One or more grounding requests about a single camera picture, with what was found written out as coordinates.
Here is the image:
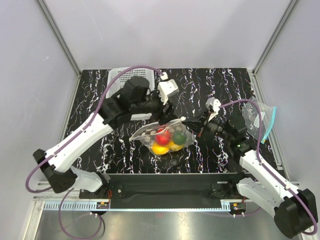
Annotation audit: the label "left aluminium frame post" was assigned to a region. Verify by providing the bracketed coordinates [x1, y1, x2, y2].
[35, 0, 82, 77]

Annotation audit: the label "spare clear zip bags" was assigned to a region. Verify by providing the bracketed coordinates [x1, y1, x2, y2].
[242, 96, 277, 144]

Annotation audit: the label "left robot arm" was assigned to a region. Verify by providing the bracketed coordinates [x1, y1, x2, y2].
[33, 76, 179, 198]

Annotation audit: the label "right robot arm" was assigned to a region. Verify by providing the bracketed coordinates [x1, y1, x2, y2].
[183, 115, 318, 239]

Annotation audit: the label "yellow orange fruit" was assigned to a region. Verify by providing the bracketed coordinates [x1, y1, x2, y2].
[167, 141, 184, 152]

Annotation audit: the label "right aluminium frame post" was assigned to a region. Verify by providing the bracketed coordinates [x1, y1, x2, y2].
[252, 0, 300, 76]

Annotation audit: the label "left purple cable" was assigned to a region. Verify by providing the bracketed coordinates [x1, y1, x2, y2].
[25, 65, 167, 238]

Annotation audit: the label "white slotted cable duct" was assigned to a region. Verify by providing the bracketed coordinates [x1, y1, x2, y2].
[43, 200, 231, 212]

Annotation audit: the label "green lime fruit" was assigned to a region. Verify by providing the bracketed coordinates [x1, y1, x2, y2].
[171, 131, 187, 146]

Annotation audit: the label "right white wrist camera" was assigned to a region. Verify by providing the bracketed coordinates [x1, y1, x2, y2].
[205, 97, 221, 122]

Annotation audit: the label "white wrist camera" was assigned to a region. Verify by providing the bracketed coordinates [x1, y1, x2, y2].
[205, 97, 221, 122]
[157, 79, 179, 105]

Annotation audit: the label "yellow lemon fruit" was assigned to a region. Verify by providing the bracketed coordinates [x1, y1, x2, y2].
[151, 143, 170, 155]

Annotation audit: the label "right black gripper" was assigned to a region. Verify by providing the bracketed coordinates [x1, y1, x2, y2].
[182, 109, 233, 142]

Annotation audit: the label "purple cable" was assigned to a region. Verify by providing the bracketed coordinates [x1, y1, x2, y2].
[219, 98, 319, 236]
[25, 65, 167, 238]

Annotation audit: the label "clear dotted zip bag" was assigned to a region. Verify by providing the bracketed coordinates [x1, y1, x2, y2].
[129, 117, 196, 156]

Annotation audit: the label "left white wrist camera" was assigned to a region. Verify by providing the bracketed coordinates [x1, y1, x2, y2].
[157, 79, 179, 105]

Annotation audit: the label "white perforated plastic basket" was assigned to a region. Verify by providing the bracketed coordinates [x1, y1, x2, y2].
[99, 67, 155, 122]

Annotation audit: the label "aluminium frame post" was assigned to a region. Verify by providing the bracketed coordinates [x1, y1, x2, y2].
[252, 0, 300, 76]
[35, 0, 82, 77]

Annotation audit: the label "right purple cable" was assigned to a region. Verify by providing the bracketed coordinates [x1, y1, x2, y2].
[219, 98, 319, 236]

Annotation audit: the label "red apple fruit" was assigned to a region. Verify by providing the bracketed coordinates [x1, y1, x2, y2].
[155, 129, 172, 146]

